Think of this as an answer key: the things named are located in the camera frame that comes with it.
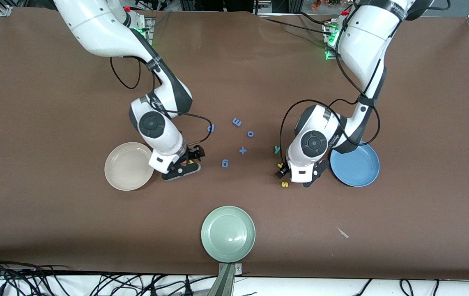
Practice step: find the grey metal post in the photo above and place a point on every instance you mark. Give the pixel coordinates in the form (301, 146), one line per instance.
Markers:
(227, 283)

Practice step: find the blue foam letter p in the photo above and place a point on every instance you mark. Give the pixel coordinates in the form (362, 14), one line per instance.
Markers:
(211, 128)

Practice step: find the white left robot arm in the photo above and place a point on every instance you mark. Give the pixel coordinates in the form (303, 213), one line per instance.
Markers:
(362, 45)

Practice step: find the aluminium corner bracket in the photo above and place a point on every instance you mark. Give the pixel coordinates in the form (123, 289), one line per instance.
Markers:
(3, 11)

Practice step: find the blue foam letter m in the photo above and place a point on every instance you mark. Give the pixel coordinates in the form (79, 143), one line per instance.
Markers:
(237, 122)

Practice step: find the blue foam digit 9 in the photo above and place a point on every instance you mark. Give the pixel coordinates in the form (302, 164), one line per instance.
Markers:
(225, 163)

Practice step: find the orange red decorative object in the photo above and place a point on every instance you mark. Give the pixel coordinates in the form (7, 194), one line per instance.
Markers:
(318, 4)

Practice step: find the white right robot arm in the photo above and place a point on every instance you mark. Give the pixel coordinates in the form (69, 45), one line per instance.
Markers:
(95, 28)

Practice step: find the white paper scrap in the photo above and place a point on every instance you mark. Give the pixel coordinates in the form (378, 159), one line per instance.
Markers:
(343, 233)

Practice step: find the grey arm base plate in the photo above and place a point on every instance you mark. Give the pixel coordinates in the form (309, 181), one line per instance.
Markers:
(150, 31)
(331, 58)

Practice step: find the beige round plate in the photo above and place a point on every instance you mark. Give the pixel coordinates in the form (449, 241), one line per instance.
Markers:
(125, 168)

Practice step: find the brown table cover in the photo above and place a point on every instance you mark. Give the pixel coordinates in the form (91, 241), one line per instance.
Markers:
(54, 226)

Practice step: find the blue round plate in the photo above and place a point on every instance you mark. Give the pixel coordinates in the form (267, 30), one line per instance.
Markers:
(357, 168)

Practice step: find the green round plate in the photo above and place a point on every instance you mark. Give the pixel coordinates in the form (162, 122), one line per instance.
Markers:
(228, 234)

